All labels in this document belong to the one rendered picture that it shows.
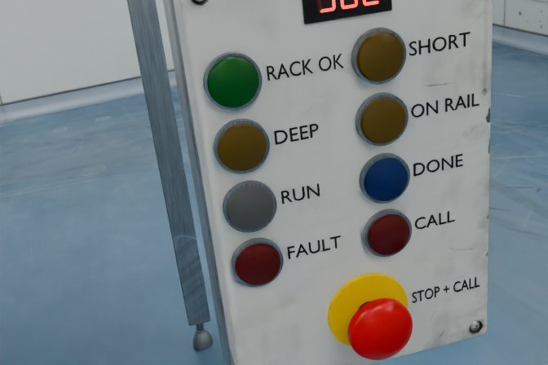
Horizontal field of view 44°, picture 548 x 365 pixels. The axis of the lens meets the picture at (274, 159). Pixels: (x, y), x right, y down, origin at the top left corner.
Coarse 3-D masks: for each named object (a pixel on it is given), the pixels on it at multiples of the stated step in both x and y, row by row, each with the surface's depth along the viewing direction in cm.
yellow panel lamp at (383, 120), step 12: (372, 108) 36; (384, 108) 36; (396, 108) 37; (360, 120) 37; (372, 120) 36; (384, 120) 37; (396, 120) 37; (372, 132) 37; (384, 132) 37; (396, 132) 37
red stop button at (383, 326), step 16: (368, 304) 39; (384, 304) 39; (400, 304) 39; (352, 320) 39; (368, 320) 39; (384, 320) 39; (400, 320) 39; (352, 336) 39; (368, 336) 39; (384, 336) 39; (400, 336) 40; (368, 352) 39; (384, 352) 40
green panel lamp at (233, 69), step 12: (228, 60) 33; (240, 60) 34; (216, 72) 33; (228, 72) 34; (240, 72) 34; (252, 72) 34; (216, 84) 34; (228, 84) 34; (240, 84) 34; (252, 84) 34; (216, 96) 34; (228, 96) 34; (240, 96) 34; (252, 96) 34
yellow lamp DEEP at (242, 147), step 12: (228, 132) 35; (240, 132) 35; (252, 132) 35; (228, 144) 35; (240, 144) 35; (252, 144) 35; (264, 144) 36; (228, 156) 35; (240, 156) 35; (252, 156) 35; (228, 168) 36; (240, 168) 36; (252, 168) 36
